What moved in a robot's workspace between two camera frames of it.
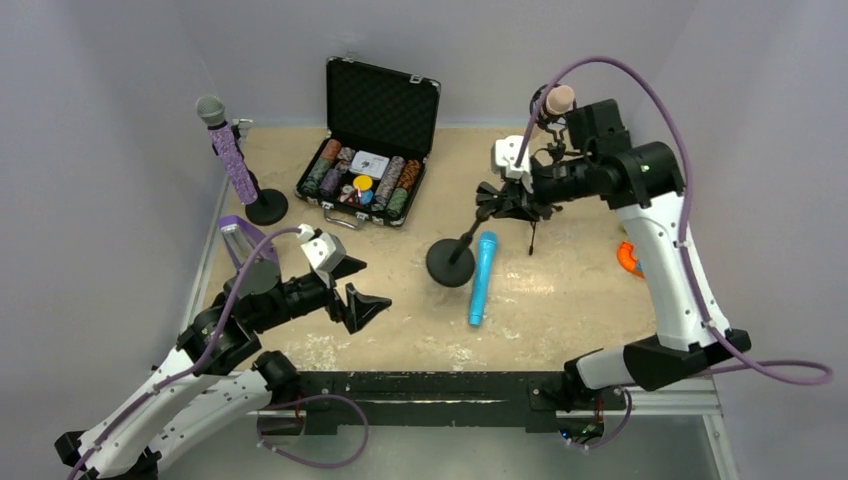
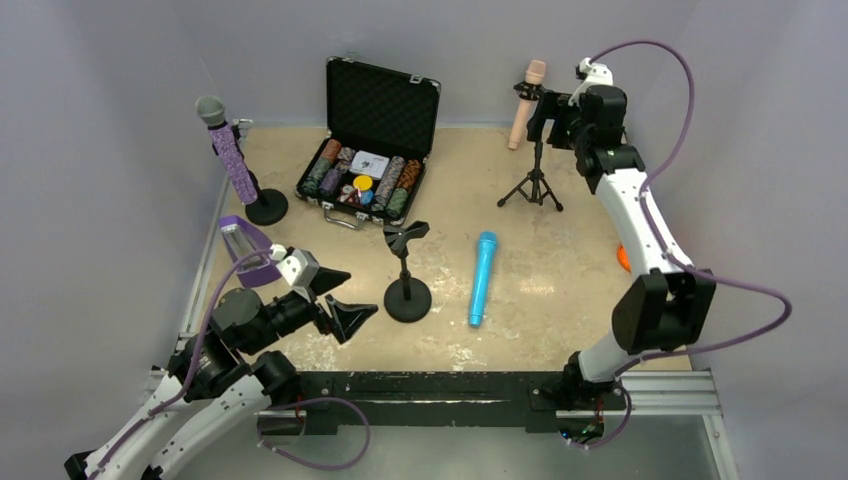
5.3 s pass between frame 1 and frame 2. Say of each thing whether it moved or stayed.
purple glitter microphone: stayed
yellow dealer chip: stayed
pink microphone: moved
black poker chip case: stayed
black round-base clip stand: stayed
